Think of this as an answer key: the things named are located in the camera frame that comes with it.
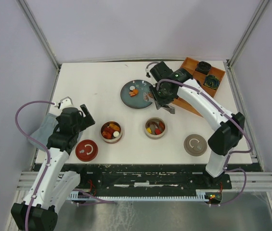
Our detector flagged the red pepper piece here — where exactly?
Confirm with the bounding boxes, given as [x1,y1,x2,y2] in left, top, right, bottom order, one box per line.
[102,127,115,140]

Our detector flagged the fried chicken piece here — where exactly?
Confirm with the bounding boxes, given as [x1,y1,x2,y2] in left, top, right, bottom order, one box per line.
[108,123,121,131]

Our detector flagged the red steel lunch bowl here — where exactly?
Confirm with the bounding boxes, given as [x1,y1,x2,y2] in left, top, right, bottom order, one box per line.
[100,121,123,144]

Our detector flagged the white rice ball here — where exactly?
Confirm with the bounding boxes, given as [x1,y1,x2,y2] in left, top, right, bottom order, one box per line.
[113,131,120,138]

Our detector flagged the blue ceramic food plate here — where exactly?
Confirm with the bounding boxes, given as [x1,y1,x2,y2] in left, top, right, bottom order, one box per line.
[120,79,152,109]

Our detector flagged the beige lunch box bowl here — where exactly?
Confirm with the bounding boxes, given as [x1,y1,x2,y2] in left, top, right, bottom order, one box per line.
[144,117,168,140]

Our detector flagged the red black sushi piece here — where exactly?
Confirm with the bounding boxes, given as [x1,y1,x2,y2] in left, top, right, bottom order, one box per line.
[155,128,162,135]

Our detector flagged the wooden compartment tray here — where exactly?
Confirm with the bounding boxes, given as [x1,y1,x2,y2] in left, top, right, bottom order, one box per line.
[170,56,225,118]

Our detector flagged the metal tongs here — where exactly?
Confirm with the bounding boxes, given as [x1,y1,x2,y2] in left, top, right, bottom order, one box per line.
[152,99,175,114]

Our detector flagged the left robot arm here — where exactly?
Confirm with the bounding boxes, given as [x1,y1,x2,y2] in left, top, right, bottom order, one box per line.
[11,101,95,231]

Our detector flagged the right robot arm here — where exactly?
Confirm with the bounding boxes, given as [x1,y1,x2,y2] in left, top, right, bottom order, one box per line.
[150,63,245,188]

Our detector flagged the red lunch box lid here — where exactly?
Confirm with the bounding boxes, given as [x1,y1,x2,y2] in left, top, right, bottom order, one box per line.
[75,140,98,162]

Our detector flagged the beige lunch box lid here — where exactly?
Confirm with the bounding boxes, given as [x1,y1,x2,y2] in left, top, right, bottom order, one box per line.
[183,134,207,157]

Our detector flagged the light blue cloth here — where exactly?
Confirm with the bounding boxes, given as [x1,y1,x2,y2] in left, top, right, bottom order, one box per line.
[27,113,85,149]

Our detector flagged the dark rolled napkin top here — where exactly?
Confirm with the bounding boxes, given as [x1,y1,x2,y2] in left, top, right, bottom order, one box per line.
[195,61,212,75]

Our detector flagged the green rolled napkin right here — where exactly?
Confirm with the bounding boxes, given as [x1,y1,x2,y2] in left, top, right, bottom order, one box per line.
[204,75,220,90]

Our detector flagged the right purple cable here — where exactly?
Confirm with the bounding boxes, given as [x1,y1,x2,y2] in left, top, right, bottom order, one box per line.
[145,62,254,207]

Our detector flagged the purple cable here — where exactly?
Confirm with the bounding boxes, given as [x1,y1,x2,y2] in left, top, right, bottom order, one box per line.
[145,62,254,207]
[14,101,58,231]

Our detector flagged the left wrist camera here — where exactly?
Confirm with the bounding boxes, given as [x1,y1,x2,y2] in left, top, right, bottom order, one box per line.
[53,96,74,112]

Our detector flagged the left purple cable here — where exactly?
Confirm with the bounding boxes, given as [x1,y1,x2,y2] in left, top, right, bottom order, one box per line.
[14,101,58,231]

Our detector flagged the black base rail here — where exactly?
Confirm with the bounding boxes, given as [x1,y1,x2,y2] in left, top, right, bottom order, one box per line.
[33,163,233,193]

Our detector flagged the white cable duct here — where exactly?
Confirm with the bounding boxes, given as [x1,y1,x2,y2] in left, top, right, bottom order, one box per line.
[70,189,213,201]

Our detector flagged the left aluminium frame post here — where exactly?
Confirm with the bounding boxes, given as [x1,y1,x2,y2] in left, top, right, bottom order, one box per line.
[16,0,61,70]

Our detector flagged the aluminium frame post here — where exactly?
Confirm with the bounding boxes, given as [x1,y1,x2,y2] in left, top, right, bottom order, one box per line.
[227,0,271,68]
[16,0,61,70]

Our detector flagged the right aluminium frame post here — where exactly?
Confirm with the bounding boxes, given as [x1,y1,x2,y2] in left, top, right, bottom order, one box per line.
[227,0,271,68]

